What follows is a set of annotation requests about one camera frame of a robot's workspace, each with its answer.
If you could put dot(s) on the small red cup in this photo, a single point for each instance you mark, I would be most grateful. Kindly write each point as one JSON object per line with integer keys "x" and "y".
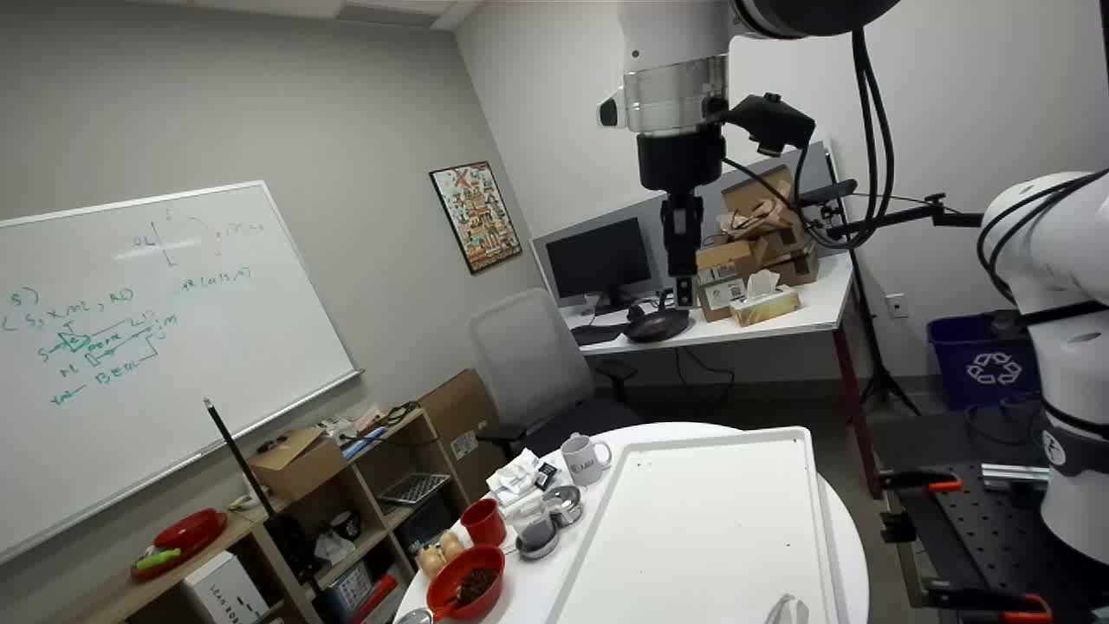
{"x": 484, "y": 520}

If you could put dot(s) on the large brown cardboard box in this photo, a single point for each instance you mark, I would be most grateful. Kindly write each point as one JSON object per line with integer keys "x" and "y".
{"x": 756, "y": 209}

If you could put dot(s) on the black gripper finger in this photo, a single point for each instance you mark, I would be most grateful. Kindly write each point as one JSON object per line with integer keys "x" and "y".
{"x": 684, "y": 260}

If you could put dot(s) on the clear plastic food container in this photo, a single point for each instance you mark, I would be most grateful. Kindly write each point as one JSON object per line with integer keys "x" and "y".
{"x": 440, "y": 554}

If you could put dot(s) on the grey office chair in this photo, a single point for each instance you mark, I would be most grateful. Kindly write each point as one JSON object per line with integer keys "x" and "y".
{"x": 524, "y": 350}

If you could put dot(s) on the orange black clamp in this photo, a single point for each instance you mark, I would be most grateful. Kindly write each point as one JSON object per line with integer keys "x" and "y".
{"x": 982, "y": 602}
{"x": 920, "y": 478}

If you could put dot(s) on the white rectangular tray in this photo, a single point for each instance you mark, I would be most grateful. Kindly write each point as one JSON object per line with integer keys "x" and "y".
{"x": 704, "y": 532}

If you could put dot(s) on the wooden shelf unit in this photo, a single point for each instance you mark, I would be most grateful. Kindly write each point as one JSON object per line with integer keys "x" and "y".
{"x": 347, "y": 507}

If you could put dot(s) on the framed colourful poster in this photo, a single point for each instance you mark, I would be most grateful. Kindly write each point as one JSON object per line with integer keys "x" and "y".
{"x": 477, "y": 216}

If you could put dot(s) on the thin black pole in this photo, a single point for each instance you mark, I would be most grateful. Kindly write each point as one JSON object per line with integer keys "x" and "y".
{"x": 235, "y": 455}

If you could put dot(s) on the silver metal tin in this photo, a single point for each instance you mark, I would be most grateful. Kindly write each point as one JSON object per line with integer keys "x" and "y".
{"x": 563, "y": 502}

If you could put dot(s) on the black headphones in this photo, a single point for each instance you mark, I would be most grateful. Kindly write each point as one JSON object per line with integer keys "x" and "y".
{"x": 660, "y": 322}

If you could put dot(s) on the red plate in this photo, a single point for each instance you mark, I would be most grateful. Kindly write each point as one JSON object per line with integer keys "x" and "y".
{"x": 190, "y": 528}

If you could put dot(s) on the black camera stand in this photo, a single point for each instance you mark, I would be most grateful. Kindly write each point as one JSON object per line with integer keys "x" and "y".
{"x": 887, "y": 216}

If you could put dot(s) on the whiteboard with green writing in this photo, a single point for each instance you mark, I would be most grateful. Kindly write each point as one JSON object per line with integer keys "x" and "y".
{"x": 159, "y": 347}

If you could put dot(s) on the blue recycling bin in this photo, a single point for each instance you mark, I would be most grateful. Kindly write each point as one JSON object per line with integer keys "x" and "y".
{"x": 982, "y": 366}

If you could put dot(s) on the open brown cardboard box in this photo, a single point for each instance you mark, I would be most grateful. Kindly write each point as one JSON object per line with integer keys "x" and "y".
{"x": 295, "y": 463}

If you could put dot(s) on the round white table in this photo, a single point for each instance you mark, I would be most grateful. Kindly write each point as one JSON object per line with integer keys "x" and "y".
{"x": 524, "y": 584}

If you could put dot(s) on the red bowl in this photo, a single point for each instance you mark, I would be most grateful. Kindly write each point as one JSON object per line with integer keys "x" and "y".
{"x": 465, "y": 584}

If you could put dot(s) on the black workbench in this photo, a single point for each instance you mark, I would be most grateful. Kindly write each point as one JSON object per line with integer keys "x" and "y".
{"x": 993, "y": 540}

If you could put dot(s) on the silver metal cylinder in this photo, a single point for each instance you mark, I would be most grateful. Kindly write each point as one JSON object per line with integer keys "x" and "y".
{"x": 1014, "y": 477}

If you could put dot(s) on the green red toy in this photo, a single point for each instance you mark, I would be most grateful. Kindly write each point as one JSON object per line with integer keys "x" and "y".
{"x": 158, "y": 561}

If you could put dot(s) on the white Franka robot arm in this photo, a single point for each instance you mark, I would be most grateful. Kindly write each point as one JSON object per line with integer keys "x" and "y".
{"x": 1069, "y": 298}

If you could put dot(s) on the white ceramic mug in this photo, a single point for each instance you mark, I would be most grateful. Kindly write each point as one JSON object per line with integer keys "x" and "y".
{"x": 583, "y": 460}

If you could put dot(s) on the black computer monitor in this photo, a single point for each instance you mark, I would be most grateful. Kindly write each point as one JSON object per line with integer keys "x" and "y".
{"x": 596, "y": 256}

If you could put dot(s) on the white wall outlet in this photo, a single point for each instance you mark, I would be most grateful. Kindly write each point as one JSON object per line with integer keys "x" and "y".
{"x": 895, "y": 306}

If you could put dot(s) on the black keyboard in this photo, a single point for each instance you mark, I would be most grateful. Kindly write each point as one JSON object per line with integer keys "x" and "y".
{"x": 593, "y": 334}

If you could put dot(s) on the dark round tin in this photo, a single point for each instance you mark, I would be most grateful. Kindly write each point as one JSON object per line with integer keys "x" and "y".
{"x": 539, "y": 539}

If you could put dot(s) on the white storage box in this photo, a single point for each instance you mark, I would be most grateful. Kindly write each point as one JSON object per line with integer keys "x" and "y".
{"x": 226, "y": 590}

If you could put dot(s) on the white desk with red legs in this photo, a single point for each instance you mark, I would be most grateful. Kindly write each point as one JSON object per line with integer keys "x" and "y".
{"x": 808, "y": 304}

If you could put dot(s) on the white paper packets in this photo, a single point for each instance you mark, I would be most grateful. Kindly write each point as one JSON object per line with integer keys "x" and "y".
{"x": 514, "y": 477}

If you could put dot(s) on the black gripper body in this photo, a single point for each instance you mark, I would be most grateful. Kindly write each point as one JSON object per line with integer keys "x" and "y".
{"x": 680, "y": 158}

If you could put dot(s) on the small beige box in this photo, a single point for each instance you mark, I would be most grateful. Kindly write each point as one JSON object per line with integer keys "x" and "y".
{"x": 762, "y": 306}

